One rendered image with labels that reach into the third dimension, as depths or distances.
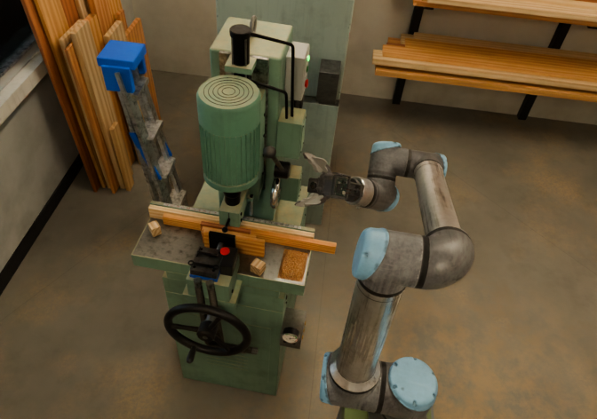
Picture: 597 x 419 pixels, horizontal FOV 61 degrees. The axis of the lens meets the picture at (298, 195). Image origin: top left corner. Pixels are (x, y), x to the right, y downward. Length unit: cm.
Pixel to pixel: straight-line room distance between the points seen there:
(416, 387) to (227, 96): 98
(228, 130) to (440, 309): 182
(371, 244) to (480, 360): 178
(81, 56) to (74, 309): 127
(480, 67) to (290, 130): 214
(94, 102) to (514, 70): 259
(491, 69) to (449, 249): 261
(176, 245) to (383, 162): 76
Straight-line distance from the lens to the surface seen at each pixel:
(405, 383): 157
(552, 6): 347
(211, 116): 137
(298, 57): 163
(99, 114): 301
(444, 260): 110
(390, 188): 160
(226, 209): 167
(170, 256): 178
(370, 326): 126
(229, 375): 240
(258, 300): 182
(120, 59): 228
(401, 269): 108
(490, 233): 334
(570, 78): 381
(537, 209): 365
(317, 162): 145
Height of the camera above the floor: 229
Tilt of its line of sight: 45 degrees down
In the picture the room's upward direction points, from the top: 6 degrees clockwise
